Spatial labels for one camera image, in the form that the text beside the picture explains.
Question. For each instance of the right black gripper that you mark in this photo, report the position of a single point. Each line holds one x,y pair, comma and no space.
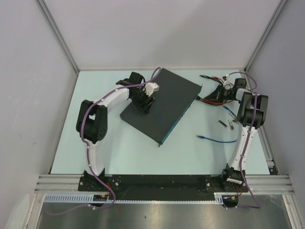
216,94

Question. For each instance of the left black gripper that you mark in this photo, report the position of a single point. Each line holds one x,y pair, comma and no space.
144,107

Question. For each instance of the black network switch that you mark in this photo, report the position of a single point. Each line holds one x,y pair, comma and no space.
174,97

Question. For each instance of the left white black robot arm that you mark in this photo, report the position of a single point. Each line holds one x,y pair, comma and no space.
92,121

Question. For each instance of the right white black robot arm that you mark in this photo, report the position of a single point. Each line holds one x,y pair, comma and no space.
250,117

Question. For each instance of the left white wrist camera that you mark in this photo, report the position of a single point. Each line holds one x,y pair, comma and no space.
150,88

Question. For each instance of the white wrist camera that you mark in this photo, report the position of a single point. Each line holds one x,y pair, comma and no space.
226,82
150,88

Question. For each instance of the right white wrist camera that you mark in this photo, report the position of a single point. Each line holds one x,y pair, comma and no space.
226,82

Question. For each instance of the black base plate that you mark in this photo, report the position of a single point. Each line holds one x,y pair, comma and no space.
159,187

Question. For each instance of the aluminium frame rail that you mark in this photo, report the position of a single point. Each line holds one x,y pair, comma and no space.
259,184

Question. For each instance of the grey slotted cable duct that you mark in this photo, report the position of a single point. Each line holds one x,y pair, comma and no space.
93,199

